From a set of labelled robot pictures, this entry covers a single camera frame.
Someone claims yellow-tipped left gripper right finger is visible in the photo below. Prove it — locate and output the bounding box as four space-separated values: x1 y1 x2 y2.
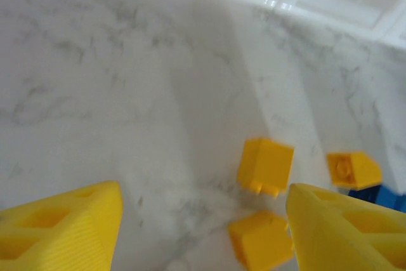
285 183 406 271

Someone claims blue lego brick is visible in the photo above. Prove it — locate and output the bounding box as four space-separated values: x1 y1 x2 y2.
347 183 406 214

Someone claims yellow lego brick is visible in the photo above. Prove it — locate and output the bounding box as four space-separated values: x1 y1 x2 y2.
236 137 295 198
227 209 294 268
325 152 383 189

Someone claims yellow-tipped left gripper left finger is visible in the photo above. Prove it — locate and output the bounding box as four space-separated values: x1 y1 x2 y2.
0 181 124 271

